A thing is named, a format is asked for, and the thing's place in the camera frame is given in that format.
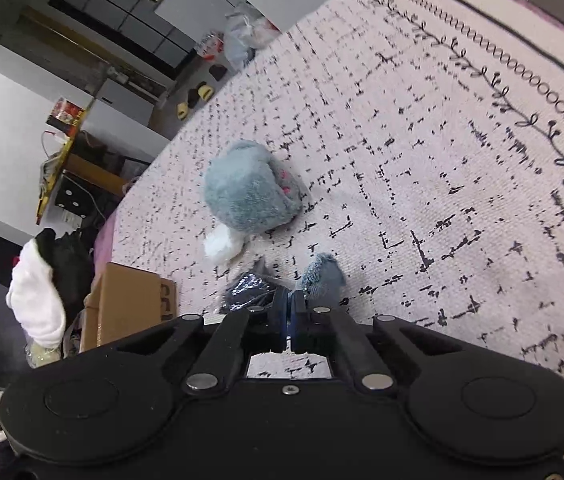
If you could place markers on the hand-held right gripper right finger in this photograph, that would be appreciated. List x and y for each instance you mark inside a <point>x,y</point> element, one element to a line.
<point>298,325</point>

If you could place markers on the pack of water bottles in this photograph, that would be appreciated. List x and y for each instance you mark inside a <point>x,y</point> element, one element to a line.
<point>209,45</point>

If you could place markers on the grey fuzzy sock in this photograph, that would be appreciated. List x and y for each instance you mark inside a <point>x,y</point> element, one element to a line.
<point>323,277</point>

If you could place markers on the printed white blanket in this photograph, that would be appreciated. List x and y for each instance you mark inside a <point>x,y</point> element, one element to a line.
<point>412,160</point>

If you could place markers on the beige fluffy cloth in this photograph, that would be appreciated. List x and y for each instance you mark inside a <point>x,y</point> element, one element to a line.
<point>41,354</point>

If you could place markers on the dark patterned sock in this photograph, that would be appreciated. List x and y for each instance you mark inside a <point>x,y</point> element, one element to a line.
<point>247,292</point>

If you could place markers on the cardboard box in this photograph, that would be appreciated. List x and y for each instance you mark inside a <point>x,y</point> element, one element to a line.
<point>121,300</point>

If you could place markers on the red printed box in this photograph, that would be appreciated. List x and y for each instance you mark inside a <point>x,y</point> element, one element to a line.
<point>64,112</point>

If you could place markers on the grey plush toy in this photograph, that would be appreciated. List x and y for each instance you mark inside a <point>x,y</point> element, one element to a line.
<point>247,195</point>

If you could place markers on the pile of black clothes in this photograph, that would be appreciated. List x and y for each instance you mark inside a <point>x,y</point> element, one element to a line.
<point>74,270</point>

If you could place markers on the yellow slipper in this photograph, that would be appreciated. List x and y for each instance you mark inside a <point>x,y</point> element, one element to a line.
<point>206,91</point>
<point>182,110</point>

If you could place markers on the round white yellow-edged table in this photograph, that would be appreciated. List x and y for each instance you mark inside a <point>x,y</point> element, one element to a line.
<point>96,172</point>

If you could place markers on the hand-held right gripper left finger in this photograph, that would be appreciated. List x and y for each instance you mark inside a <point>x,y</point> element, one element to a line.
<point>283,325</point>

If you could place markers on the blue-grey plastic bag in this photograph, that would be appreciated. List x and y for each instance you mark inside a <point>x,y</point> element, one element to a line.
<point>239,40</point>

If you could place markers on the white fluffy garment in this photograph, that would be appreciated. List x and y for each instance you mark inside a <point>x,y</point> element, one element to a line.
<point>36,300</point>

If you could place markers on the black grid glass door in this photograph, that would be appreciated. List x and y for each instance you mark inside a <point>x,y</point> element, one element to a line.
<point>111,10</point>

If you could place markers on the white plastic bag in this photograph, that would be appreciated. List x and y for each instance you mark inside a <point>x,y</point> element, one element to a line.
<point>267,29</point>

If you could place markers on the black slipper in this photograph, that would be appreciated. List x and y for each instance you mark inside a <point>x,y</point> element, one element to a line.
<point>217,71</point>
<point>194,96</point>

